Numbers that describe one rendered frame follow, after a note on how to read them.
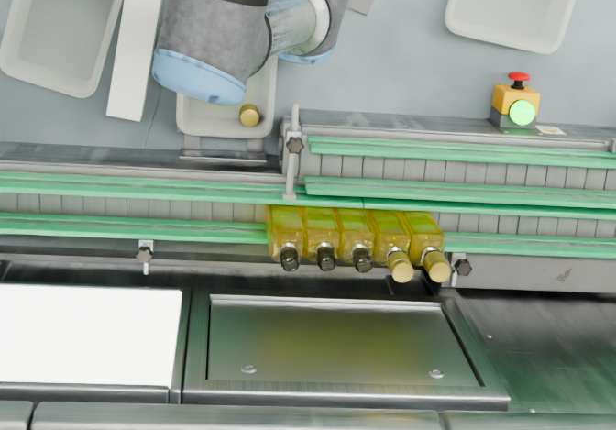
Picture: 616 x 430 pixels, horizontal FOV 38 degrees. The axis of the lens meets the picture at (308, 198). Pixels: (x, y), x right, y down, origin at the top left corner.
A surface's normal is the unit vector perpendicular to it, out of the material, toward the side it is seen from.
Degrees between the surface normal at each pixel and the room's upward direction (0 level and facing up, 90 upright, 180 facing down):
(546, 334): 89
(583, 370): 91
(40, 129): 0
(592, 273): 0
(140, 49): 0
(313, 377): 90
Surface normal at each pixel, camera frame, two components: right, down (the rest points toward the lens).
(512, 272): 0.08, 0.33
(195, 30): -0.20, 0.30
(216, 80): 0.34, 0.47
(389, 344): 0.07, -0.95
